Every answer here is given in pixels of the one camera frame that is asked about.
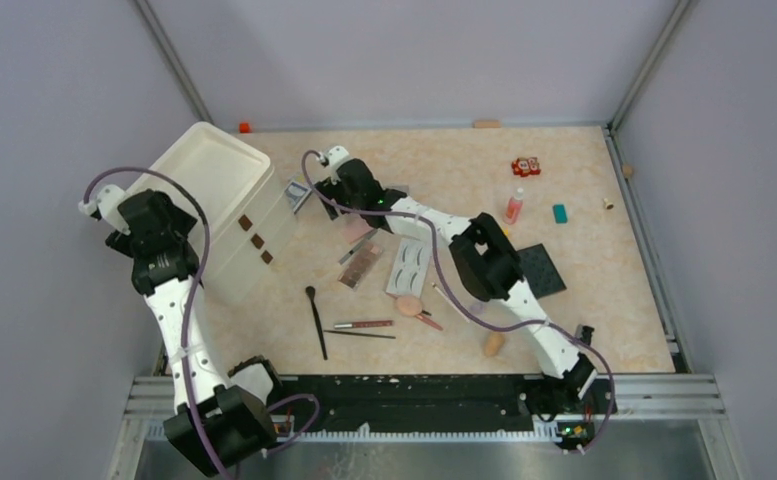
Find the white plastic drawer organizer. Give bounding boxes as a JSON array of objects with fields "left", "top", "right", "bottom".
[{"left": 151, "top": 122, "right": 297, "bottom": 307}]

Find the pink spray bottle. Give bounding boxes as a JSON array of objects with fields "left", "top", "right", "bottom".
[{"left": 504, "top": 187, "right": 525, "bottom": 225}]

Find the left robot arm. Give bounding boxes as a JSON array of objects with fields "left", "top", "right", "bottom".
[{"left": 79, "top": 185, "right": 285, "bottom": 477}]

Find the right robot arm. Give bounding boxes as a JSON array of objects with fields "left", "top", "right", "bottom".
[{"left": 309, "top": 147, "right": 597, "bottom": 412}]

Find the black makeup brush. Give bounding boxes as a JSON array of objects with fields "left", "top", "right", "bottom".
[{"left": 305, "top": 285, "right": 328, "bottom": 361}]

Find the beige makeup sponge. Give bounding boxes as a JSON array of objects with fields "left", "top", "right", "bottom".
[{"left": 483, "top": 331, "right": 506, "bottom": 358}]

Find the pink compact case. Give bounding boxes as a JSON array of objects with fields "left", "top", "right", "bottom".
[{"left": 340, "top": 218, "right": 373, "bottom": 245}]

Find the silver eyeliner pencil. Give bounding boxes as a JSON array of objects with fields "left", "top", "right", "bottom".
[{"left": 338, "top": 229, "right": 378, "bottom": 265}]

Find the blue playing card deck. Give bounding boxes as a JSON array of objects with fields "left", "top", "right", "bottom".
[{"left": 284, "top": 180, "right": 312, "bottom": 214}]

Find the brown eyeshadow palette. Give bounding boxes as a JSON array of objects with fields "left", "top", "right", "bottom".
[{"left": 338, "top": 241, "right": 383, "bottom": 290}]

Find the white false eyelash card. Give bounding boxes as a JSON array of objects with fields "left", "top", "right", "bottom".
[{"left": 385, "top": 238, "right": 432, "bottom": 297}]

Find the peach powder puff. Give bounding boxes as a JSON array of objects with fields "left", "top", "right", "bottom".
[{"left": 394, "top": 295, "right": 424, "bottom": 317}]

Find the silver red lip pencil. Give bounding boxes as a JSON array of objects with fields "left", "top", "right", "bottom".
[{"left": 333, "top": 320, "right": 394, "bottom": 330}]

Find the white cosmetic pencil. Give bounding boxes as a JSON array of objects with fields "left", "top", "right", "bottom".
[{"left": 431, "top": 282, "right": 458, "bottom": 311}]

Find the thin black pencil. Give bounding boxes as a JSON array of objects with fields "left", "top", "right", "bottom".
[{"left": 323, "top": 330, "right": 397, "bottom": 340}]

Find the dark green building baseplate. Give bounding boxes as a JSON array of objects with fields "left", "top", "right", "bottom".
[{"left": 517, "top": 243, "right": 567, "bottom": 299}]

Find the teal toy block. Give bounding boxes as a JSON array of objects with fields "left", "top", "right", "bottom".
[{"left": 552, "top": 204, "right": 568, "bottom": 224}]

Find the wooden block at wall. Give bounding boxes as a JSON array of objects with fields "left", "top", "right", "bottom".
[{"left": 472, "top": 119, "right": 502, "bottom": 129}]

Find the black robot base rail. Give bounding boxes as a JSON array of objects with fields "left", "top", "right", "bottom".
[{"left": 268, "top": 374, "right": 618, "bottom": 434}]

